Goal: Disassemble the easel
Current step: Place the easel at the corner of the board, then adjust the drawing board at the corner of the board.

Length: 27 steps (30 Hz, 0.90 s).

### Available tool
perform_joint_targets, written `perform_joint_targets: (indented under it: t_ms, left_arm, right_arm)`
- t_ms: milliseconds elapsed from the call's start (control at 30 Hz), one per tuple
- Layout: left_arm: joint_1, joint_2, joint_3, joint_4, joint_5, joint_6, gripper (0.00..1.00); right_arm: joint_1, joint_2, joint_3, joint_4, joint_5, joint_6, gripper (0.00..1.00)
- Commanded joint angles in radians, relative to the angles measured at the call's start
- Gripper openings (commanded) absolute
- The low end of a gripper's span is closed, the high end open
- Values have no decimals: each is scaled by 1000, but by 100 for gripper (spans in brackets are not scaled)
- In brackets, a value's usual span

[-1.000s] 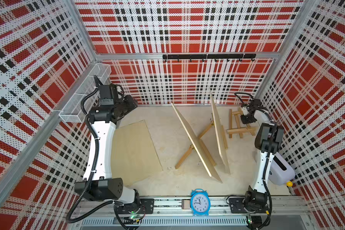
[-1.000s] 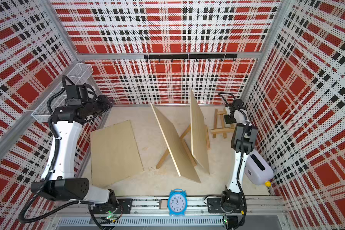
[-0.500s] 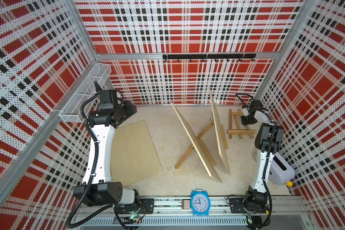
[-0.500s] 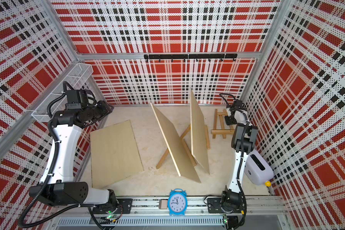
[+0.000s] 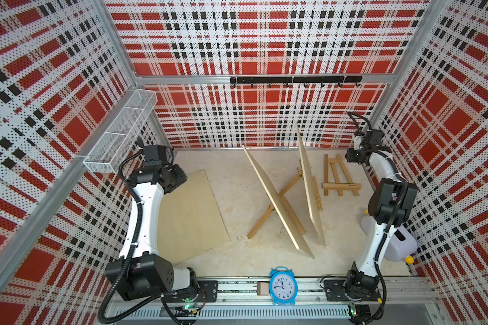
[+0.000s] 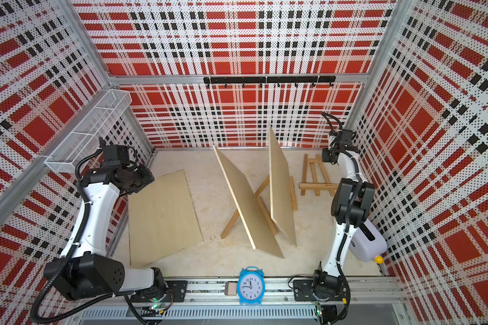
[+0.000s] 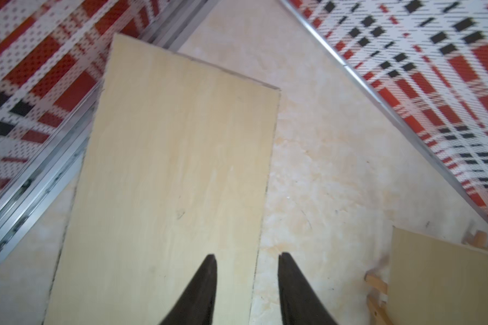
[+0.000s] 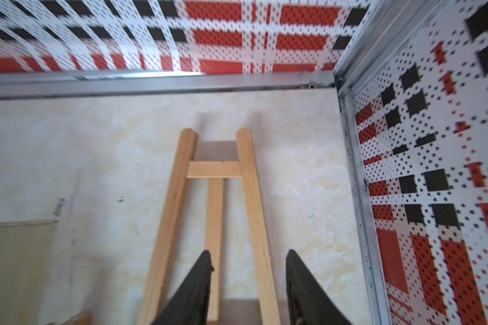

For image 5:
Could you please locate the wooden easel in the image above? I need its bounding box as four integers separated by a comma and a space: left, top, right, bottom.
300, 158, 323, 213
248, 171, 306, 239
322, 154, 362, 196

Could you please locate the plywood board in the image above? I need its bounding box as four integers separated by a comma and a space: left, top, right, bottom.
243, 147, 314, 259
157, 170, 230, 265
296, 127, 327, 247

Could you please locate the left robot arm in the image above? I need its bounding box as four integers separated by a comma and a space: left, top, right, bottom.
97, 138, 201, 324

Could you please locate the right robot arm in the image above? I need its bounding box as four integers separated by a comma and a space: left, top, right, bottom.
344, 112, 418, 302

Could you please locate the white purple toy device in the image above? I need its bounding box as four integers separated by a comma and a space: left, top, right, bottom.
359, 215, 418, 265

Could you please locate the blue alarm clock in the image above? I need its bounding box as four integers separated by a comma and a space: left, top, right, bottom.
269, 266, 298, 306

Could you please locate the small beige box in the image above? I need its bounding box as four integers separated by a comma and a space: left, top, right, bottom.
256, 282, 270, 297

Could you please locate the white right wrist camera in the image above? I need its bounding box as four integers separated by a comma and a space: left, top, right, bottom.
353, 129, 371, 151

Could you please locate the black hook rail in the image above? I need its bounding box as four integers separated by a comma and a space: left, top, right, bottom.
229, 75, 363, 86

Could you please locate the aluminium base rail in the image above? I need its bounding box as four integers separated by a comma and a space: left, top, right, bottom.
105, 275, 436, 325

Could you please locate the white wire basket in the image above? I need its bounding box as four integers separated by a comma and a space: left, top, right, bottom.
84, 89, 157, 174

